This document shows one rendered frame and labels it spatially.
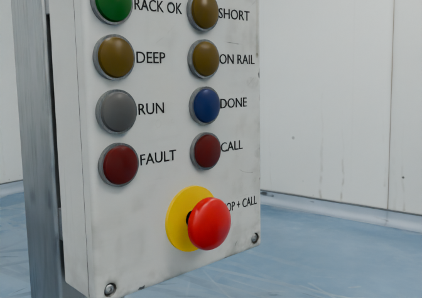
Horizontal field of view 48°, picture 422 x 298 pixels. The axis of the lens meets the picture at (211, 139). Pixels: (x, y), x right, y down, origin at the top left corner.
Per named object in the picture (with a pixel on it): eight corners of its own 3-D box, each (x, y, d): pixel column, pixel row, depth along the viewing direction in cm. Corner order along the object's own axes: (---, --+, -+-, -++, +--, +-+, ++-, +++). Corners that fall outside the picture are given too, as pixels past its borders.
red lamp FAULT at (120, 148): (141, 182, 33) (140, 143, 33) (106, 189, 31) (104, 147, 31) (135, 180, 34) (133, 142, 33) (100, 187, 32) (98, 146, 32)
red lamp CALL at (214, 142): (223, 166, 39) (223, 132, 38) (198, 171, 37) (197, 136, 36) (216, 165, 39) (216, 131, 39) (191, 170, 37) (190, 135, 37)
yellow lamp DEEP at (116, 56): (137, 78, 32) (135, 36, 32) (101, 78, 30) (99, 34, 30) (130, 78, 33) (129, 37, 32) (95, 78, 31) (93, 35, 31)
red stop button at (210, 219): (236, 245, 37) (235, 195, 37) (198, 259, 34) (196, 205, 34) (198, 232, 40) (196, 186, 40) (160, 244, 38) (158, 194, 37)
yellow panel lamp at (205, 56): (222, 77, 38) (221, 41, 37) (196, 77, 36) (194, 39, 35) (215, 77, 38) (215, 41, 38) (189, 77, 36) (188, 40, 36)
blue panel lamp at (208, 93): (223, 122, 38) (222, 87, 38) (196, 124, 36) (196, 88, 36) (216, 121, 39) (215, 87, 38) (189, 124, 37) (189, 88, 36)
